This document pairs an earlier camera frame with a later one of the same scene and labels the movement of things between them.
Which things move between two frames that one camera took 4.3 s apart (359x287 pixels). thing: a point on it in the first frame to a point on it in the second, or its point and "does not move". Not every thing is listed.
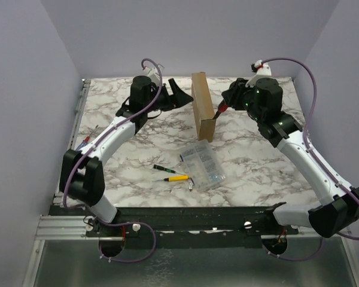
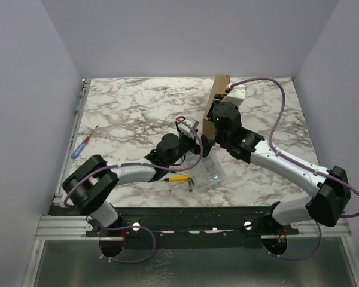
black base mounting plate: x=191 y=228 does not move
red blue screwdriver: x=86 y=140 does not move
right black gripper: x=233 y=97 to x=212 y=110
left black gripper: x=179 y=97 to x=195 y=147
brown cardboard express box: x=203 y=107 to x=221 y=83
